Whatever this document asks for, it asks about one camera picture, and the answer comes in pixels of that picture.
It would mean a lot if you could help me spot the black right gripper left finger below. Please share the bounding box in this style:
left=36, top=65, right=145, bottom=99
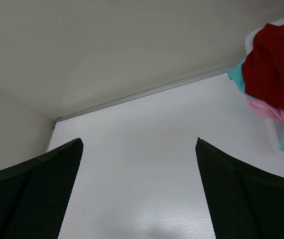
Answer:
left=0, top=138, right=84, bottom=239

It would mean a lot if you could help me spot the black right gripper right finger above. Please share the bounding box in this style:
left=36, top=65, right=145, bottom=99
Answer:
left=195, top=138, right=284, bottom=239

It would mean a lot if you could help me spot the red t shirt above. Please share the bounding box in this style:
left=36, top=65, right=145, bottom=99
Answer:
left=242, top=24, right=284, bottom=109

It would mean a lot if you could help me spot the pink t shirt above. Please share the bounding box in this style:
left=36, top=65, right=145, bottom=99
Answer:
left=245, top=97, right=284, bottom=125

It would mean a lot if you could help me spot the aluminium table edge rail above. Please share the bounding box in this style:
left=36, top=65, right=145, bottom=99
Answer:
left=55, top=62, right=238, bottom=124

